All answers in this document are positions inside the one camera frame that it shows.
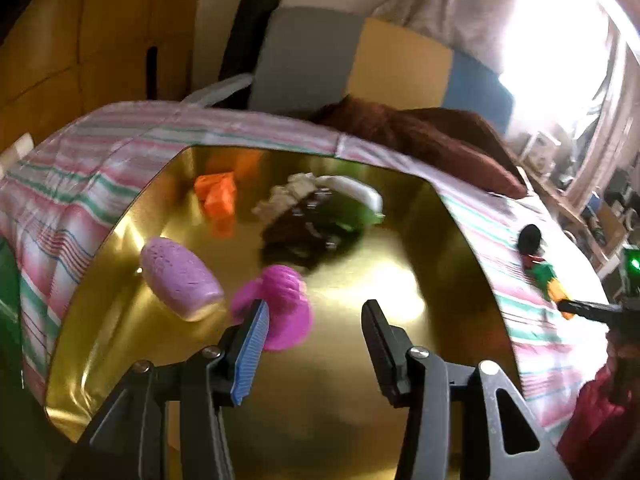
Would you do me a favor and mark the wooden wardrobe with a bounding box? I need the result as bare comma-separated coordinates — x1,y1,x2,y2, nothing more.
0,0,206,151

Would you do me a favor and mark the green container with white lid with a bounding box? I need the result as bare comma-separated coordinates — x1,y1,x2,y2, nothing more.
320,175,385,233

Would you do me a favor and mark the pale patterned curtain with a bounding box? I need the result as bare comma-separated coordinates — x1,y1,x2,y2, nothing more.
372,0,521,68

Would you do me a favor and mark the orange holed block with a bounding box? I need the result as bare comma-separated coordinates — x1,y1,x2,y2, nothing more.
195,171,238,221

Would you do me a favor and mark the clear ridged plastic piece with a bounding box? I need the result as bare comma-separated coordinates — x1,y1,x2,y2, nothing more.
252,172,321,221

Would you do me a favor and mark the grey yellow blue headboard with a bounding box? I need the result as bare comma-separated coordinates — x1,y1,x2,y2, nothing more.
247,7,516,126

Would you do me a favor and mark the brown quilted blanket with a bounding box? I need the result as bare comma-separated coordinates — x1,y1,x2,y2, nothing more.
310,95,528,198

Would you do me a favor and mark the purple oval soap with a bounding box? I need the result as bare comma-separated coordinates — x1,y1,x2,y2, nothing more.
139,237,226,322

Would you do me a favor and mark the glossy brown toy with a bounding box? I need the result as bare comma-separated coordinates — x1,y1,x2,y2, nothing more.
262,190,366,271

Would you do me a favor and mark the striped pink green bedsheet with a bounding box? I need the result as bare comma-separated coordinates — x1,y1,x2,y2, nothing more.
0,100,608,446

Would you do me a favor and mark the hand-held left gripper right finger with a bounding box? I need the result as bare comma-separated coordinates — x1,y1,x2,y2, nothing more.
361,299,571,480

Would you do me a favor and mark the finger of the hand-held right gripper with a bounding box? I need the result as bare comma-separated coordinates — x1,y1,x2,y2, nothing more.
557,299,626,323

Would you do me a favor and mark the gold metal tin tray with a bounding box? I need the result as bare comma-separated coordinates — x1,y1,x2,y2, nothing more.
44,146,523,480

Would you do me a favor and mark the wooden shelf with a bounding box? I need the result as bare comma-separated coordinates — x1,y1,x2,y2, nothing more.
520,160,626,271

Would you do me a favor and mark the white box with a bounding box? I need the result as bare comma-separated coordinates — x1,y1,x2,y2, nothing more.
525,132,561,166

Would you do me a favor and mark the pink bumpy toy with base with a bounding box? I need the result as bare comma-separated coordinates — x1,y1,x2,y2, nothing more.
231,265,315,352

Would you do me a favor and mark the black haired doll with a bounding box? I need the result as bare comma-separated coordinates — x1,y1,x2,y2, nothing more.
517,224,558,291

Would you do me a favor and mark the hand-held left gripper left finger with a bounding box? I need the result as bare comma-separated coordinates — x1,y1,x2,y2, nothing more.
60,299,271,480

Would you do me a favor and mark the pale blue plastic bar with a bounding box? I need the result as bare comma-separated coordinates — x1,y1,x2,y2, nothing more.
182,72,253,108

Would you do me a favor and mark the black rolled mat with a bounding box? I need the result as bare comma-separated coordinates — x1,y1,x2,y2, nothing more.
220,0,281,83

